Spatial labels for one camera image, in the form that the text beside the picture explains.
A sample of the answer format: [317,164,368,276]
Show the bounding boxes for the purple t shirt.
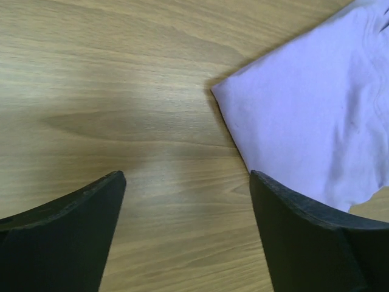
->
[212,1,388,211]

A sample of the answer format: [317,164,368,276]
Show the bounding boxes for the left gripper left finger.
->
[1,171,126,291]

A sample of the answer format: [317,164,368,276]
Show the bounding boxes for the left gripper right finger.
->
[250,171,388,292]

